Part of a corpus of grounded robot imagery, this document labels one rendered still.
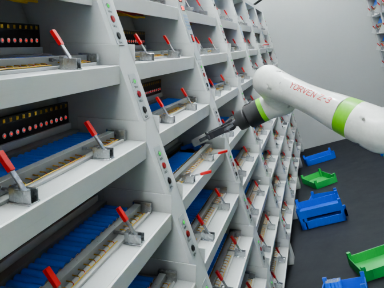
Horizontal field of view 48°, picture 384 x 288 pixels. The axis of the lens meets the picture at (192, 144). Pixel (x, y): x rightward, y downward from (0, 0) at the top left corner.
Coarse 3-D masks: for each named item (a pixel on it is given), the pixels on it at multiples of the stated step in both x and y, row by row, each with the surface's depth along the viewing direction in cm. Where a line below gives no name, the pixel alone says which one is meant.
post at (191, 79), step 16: (144, 16) 172; (160, 32) 172; (176, 32) 170; (176, 80) 174; (192, 80) 173; (192, 128) 177; (208, 128) 175; (224, 160) 177; (224, 176) 178; (240, 192) 181; (240, 208) 179; (240, 224) 181; (256, 256) 182
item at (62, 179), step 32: (0, 128) 84; (32, 128) 94; (64, 128) 105; (96, 128) 110; (128, 128) 107; (0, 160) 65; (32, 160) 82; (64, 160) 85; (96, 160) 90; (128, 160) 97; (0, 192) 68; (32, 192) 66; (64, 192) 72; (96, 192) 83; (0, 224) 58; (32, 224) 64; (0, 256) 58
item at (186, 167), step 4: (208, 144) 174; (204, 148) 167; (208, 148) 171; (200, 152) 161; (204, 152) 165; (196, 156) 155; (200, 156) 159; (192, 160) 150; (196, 160) 154; (184, 164) 145; (188, 164) 145; (192, 164) 149; (180, 168) 140; (184, 168) 140; (188, 168) 144; (192, 168) 145; (176, 172) 136; (180, 172) 136; (184, 172) 139; (176, 176) 132; (176, 180) 131
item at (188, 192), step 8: (184, 136) 179; (192, 136) 178; (168, 144) 166; (184, 144) 179; (216, 144) 176; (224, 144) 175; (216, 152) 171; (216, 160) 160; (200, 168) 149; (208, 168) 149; (216, 168) 162; (200, 176) 140; (208, 176) 149; (184, 184) 132; (192, 184) 132; (200, 184) 138; (184, 192) 125; (192, 192) 129; (184, 200) 121; (192, 200) 130
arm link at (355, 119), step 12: (348, 108) 120; (360, 108) 118; (372, 108) 117; (336, 120) 122; (348, 120) 119; (360, 120) 116; (372, 120) 114; (336, 132) 125; (348, 132) 120; (360, 132) 116; (372, 132) 113; (360, 144) 119; (372, 144) 115
